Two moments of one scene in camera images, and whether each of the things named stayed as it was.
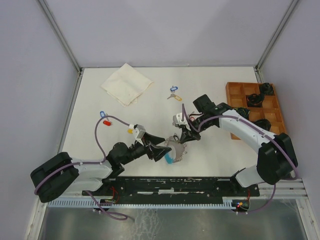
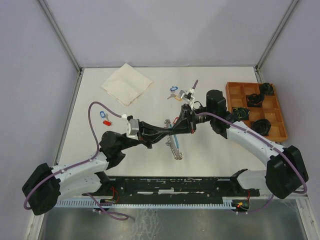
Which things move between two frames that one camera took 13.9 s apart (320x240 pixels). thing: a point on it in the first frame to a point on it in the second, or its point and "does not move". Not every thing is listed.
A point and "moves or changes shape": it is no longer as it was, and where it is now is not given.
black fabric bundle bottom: (265, 123) does not move
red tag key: (107, 123) does not move
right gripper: (187, 135) to (186, 122)
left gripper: (157, 152) to (149, 134)
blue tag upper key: (173, 88) does not move
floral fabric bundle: (244, 111) does not move
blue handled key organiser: (178, 149) moves or changes shape
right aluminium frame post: (263, 55) does not move
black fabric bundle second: (254, 100) does not move
